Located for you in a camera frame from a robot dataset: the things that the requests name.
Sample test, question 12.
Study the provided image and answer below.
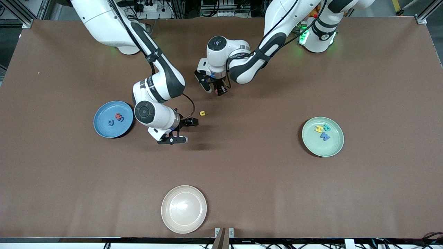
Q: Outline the aluminium corner bracket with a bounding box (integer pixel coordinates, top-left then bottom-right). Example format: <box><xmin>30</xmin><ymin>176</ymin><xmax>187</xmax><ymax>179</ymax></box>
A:
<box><xmin>415</xmin><ymin>0</ymin><xmax>443</xmax><ymax>25</ymax></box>

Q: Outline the beige plate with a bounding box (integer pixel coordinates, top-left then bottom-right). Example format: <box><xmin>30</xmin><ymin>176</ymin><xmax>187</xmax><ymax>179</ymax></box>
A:
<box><xmin>161</xmin><ymin>185</ymin><xmax>208</xmax><ymax>234</ymax></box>

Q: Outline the pale green plate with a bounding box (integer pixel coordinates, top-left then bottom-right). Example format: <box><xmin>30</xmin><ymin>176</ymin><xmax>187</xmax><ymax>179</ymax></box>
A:
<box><xmin>301</xmin><ymin>117</ymin><xmax>345</xmax><ymax>158</ymax></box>

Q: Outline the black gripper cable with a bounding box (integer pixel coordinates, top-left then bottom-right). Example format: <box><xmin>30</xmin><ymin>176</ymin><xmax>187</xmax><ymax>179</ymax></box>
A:
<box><xmin>225</xmin><ymin>0</ymin><xmax>329</xmax><ymax>89</ymax></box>
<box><xmin>107</xmin><ymin>0</ymin><xmax>196</xmax><ymax>120</ymax></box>

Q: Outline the aluminium frame post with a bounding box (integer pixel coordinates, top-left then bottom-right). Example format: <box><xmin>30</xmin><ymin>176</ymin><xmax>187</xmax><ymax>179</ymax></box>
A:
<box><xmin>33</xmin><ymin>0</ymin><xmax>57</xmax><ymax>20</ymax></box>

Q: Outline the blue plate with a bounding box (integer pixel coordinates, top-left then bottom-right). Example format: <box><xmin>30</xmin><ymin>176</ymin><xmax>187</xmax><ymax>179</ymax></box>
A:
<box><xmin>93</xmin><ymin>100</ymin><xmax>134</xmax><ymax>139</ymax></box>

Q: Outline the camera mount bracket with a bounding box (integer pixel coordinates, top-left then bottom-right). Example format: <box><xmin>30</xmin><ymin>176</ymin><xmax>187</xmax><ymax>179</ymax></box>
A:
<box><xmin>212</xmin><ymin>227</ymin><xmax>235</xmax><ymax>249</ymax></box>

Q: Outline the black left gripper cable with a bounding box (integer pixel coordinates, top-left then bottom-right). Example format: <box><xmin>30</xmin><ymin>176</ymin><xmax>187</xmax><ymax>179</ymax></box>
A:
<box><xmin>225</xmin><ymin>0</ymin><xmax>329</xmax><ymax>89</ymax></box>

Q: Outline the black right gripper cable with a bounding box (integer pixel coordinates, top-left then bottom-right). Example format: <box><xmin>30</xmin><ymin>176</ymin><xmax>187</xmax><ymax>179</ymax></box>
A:
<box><xmin>107</xmin><ymin>0</ymin><xmax>196</xmax><ymax>120</ymax></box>

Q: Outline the black equipment rack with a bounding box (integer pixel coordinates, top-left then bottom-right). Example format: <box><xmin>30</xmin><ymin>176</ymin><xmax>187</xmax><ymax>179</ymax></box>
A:
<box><xmin>200</xmin><ymin>0</ymin><xmax>251</xmax><ymax>18</ymax></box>

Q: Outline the white power strip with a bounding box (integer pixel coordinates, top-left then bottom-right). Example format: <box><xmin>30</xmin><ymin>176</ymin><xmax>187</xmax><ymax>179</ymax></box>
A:
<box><xmin>133</xmin><ymin>0</ymin><xmax>173</xmax><ymax>19</ymax></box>

